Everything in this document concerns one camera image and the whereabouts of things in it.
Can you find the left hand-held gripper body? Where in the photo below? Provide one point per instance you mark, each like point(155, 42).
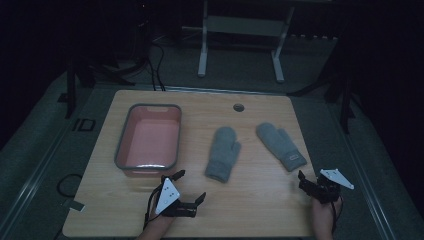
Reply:
point(167, 195)

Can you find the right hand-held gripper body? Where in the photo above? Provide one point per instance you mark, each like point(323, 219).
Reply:
point(328, 190)

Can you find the grey mitten with label patch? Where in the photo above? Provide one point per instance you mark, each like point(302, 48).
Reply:
point(279, 144)

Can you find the pink basin with grey rim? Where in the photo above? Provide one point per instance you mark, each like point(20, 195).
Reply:
point(150, 140)

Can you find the plain grey mitten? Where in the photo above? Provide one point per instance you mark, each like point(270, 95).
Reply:
point(221, 153)

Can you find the person's right hand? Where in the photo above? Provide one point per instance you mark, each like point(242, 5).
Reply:
point(322, 215)

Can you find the person's left hand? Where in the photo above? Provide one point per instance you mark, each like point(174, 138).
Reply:
point(159, 222)

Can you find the black metal stand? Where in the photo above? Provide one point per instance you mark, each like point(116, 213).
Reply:
point(345, 100)
point(70, 90)

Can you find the grey table grommet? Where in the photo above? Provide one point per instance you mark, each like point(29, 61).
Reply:
point(238, 107)

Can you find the grey flat tag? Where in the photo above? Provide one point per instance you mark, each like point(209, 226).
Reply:
point(75, 205)

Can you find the white metal desk frame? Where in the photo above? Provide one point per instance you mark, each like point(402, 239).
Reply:
point(245, 26)

